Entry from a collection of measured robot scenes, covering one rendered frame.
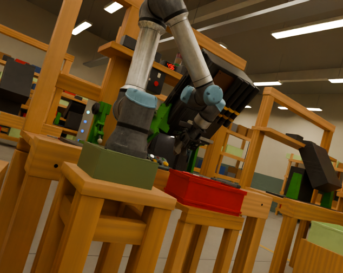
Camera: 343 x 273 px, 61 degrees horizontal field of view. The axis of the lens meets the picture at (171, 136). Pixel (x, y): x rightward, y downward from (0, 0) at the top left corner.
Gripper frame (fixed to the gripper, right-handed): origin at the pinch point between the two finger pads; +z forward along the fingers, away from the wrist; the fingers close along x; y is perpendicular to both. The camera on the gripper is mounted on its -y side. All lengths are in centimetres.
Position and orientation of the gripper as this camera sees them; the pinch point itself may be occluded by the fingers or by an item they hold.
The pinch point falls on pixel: (175, 151)
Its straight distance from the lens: 144.7
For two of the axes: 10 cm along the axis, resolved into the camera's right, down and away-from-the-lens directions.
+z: -5.4, 7.3, 4.3
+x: 8.0, 2.7, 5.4
